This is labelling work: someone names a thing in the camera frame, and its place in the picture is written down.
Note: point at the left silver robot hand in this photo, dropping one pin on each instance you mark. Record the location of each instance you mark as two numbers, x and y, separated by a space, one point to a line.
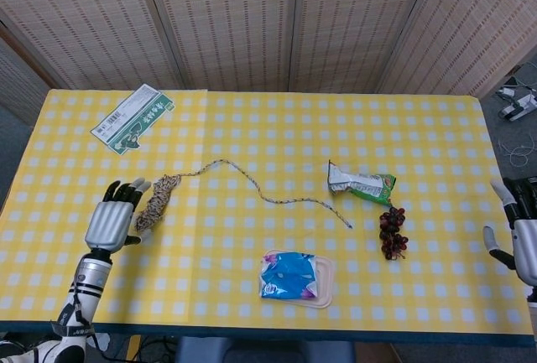
109 222

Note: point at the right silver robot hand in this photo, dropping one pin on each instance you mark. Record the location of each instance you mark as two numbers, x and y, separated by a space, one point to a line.
524 245

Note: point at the flattened green white carton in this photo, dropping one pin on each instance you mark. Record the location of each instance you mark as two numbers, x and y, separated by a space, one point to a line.
134 120

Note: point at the yellow bar under table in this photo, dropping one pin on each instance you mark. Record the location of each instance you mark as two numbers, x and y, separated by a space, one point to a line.
133 350

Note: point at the dark red grape bunch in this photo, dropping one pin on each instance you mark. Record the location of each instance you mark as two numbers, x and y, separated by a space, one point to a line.
392 229

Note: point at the white device on floor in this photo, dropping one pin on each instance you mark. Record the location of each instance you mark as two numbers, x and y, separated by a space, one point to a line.
518 105

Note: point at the green crumpled snack bag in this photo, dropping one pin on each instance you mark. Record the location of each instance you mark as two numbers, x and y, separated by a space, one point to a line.
369 189

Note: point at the woven folding screen panel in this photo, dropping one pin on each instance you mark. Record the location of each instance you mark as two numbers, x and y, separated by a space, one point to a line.
474 32
230 23
17 82
356 23
84 23

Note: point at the yellow checkered tablecloth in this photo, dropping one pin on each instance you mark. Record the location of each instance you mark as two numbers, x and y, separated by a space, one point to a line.
268 128

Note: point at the blue tissue pack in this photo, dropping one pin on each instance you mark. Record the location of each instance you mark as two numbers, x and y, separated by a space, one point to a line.
289 275

